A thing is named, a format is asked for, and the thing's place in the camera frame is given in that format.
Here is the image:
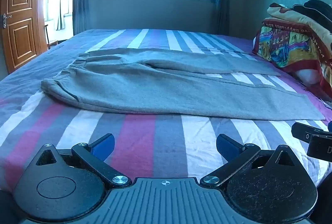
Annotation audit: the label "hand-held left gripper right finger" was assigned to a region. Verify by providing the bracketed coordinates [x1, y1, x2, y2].
[200, 133, 299, 188]

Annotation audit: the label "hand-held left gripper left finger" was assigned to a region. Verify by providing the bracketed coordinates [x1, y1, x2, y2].
[35, 133, 132, 188]

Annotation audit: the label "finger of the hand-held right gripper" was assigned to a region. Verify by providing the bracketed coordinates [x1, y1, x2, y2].
[307, 134, 332, 163]
[291, 122, 323, 145]

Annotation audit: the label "grey pants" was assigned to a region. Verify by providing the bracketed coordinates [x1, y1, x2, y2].
[41, 48, 326, 121]

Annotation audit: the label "striped bed sheet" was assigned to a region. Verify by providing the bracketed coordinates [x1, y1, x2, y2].
[0, 29, 332, 193]

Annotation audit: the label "colourful printed blanket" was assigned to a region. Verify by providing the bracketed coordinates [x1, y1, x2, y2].
[252, 2, 332, 99]

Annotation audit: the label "small wooden stool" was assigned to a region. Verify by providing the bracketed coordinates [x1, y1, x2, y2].
[44, 24, 59, 51]

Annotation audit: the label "black cloth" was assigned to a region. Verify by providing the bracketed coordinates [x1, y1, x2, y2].
[293, 0, 332, 33]

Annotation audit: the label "brown wooden door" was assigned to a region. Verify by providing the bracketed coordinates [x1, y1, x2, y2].
[0, 0, 48, 74]

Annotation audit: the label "metal door handle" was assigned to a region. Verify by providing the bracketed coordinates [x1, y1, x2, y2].
[2, 13, 12, 29]

